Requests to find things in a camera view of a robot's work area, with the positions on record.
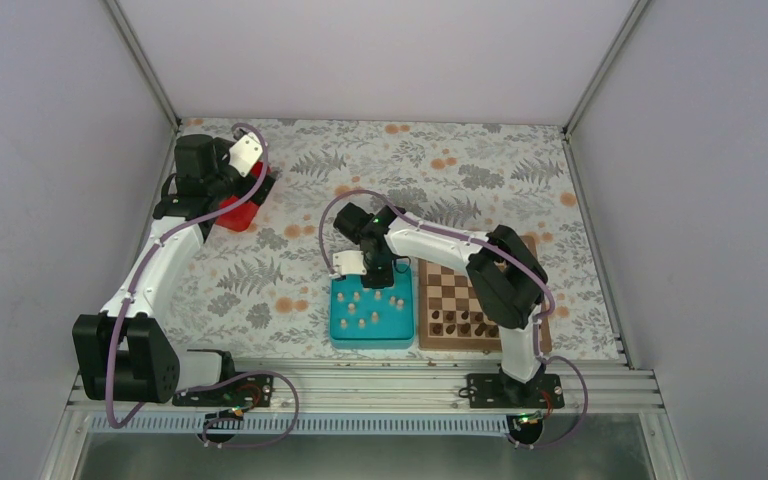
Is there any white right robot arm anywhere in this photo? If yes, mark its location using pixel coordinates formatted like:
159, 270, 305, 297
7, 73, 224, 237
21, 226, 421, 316
325, 203, 553, 407

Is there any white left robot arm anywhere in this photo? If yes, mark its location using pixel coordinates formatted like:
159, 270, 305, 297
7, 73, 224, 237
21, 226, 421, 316
72, 127, 275, 405

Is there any wooden chess board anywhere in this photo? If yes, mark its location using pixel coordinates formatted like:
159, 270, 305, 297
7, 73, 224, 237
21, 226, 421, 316
417, 235, 552, 352

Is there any dark chess pieces row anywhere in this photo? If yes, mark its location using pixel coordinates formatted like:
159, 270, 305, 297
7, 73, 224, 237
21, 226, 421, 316
426, 310, 499, 339

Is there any red plastic tray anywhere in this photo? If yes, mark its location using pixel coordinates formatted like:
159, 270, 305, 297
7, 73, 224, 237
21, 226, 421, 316
216, 161, 275, 232

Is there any teal plastic tray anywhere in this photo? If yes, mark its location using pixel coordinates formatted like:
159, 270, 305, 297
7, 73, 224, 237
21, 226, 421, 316
328, 260, 416, 350

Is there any floral table mat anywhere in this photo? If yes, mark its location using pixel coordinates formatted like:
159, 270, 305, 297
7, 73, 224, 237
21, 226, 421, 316
163, 120, 619, 362

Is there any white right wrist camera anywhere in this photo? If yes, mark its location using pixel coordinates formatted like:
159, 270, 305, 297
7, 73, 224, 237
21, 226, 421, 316
331, 250, 367, 278

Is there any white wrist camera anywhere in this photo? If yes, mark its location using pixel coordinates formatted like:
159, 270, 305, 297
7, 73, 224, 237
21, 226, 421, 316
331, 250, 367, 278
229, 132, 264, 177

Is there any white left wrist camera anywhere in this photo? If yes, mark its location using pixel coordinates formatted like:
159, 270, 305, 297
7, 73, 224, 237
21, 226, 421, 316
229, 132, 264, 177

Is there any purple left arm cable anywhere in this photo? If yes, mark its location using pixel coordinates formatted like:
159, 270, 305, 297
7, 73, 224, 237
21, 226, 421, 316
103, 123, 300, 453

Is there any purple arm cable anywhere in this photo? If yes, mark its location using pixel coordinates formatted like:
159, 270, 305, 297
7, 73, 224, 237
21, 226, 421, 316
103, 123, 300, 453
317, 189, 591, 452

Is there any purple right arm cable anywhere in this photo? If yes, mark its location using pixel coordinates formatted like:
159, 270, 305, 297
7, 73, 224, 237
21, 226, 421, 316
317, 189, 591, 452

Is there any aluminium corner post left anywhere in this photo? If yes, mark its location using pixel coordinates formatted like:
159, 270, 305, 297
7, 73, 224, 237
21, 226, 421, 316
101, 0, 181, 129

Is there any aluminium corner post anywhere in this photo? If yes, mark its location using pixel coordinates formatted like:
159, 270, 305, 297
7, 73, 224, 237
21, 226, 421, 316
563, 0, 651, 141
101, 0, 181, 129

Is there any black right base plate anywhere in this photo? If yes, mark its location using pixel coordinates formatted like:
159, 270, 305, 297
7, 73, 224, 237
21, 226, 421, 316
457, 372, 565, 409

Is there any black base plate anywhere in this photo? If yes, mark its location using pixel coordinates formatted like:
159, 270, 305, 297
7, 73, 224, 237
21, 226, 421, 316
457, 372, 565, 409
172, 374, 274, 409

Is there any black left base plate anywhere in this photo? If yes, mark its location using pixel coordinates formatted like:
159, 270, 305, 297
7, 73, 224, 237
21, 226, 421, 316
172, 374, 274, 409

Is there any aluminium front rail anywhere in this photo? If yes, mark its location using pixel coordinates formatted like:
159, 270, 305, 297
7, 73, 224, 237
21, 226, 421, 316
65, 367, 665, 415

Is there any aluminium corner post right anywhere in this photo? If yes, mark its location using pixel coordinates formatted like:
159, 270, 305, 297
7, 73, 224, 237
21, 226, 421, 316
563, 0, 651, 141

